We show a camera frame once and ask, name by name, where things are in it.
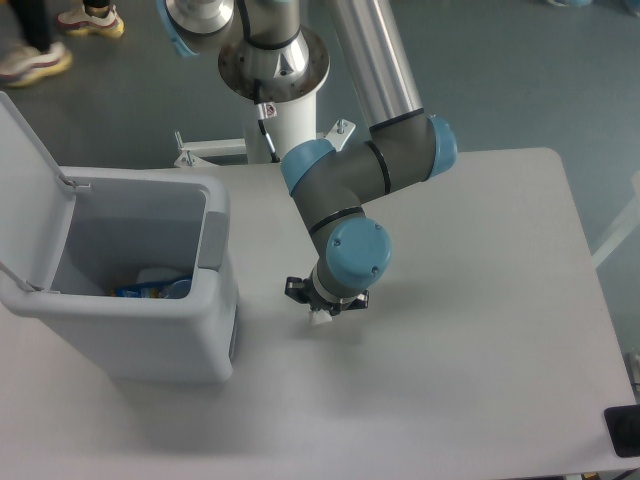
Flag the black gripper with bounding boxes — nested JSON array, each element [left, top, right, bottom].
[[284, 276, 369, 316]]

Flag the clear plastic water bottle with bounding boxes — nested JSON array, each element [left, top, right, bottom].
[[160, 278, 192, 299]]

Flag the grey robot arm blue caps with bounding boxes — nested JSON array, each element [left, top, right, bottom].
[[157, 1, 457, 315]]

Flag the grey plastic trash can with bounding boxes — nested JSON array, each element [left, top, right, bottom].
[[1, 168, 238, 383]]

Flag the grey trash can lid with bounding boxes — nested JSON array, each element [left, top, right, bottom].
[[1, 93, 90, 291]]

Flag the blue snack packet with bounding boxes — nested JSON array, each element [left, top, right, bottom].
[[110, 281, 171, 299]]

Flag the white and yellow sneaker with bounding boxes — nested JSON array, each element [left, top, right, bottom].
[[55, 3, 125, 39]]

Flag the black device at table edge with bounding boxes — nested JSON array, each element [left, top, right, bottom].
[[604, 404, 639, 458]]

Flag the white red yellow sneaker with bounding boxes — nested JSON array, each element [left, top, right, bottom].
[[1, 42, 73, 88]]

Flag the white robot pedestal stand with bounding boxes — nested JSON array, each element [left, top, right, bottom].
[[172, 24, 359, 169]]

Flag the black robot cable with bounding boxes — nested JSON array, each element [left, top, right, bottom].
[[251, 79, 283, 164]]

